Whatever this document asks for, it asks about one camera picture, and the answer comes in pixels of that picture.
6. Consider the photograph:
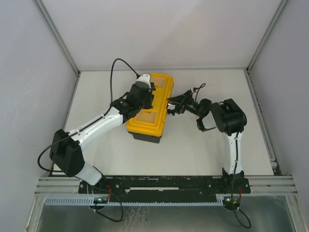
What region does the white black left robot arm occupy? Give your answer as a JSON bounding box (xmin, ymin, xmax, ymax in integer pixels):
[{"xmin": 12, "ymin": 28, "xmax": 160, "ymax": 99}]
[{"xmin": 49, "ymin": 80, "xmax": 155, "ymax": 186}]

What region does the grey cable duct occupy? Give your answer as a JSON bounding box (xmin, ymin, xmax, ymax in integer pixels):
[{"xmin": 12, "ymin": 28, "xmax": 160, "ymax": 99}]
[{"xmin": 45, "ymin": 195, "xmax": 224, "ymax": 206}]

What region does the yellow black plastic toolbox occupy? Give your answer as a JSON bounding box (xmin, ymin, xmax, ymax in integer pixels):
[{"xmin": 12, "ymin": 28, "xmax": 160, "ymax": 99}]
[{"xmin": 126, "ymin": 73, "xmax": 174, "ymax": 144}]

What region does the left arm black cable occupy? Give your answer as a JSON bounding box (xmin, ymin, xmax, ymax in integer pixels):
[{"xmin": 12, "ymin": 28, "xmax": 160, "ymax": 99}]
[{"xmin": 37, "ymin": 58, "xmax": 140, "ymax": 172}]

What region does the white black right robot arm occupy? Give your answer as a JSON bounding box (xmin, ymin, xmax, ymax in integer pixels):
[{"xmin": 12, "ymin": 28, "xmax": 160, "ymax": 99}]
[{"xmin": 168, "ymin": 90, "xmax": 247, "ymax": 178}]

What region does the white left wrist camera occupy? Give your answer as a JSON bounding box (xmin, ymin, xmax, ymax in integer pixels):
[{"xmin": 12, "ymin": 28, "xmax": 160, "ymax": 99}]
[{"xmin": 136, "ymin": 74, "xmax": 151, "ymax": 89}]

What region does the base black cable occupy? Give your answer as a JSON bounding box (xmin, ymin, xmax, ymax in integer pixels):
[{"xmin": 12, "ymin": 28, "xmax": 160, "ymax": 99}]
[
  {"xmin": 93, "ymin": 189, "xmax": 124, "ymax": 222},
  {"xmin": 230, "ymin": 131, "xmax": 252, "ymax": 229}
]

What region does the left base black cable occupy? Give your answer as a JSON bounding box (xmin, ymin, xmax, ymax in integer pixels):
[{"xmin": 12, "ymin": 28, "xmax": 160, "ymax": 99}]
[{"xmin": 93, "ymin": 189, "xmax": 124, "ymax": 222}]

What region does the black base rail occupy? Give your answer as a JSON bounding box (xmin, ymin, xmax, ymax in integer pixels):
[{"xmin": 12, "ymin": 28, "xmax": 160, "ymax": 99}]
[{"xmin": 89, "ymin": 174, "xmax": 251, "ymax": 194}]

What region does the right base black cable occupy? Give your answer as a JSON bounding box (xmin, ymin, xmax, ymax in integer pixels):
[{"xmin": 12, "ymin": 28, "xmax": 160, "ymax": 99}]
[{"xmin": 230, "ymin": 131, "xmax": 252, "ymax": 229}]

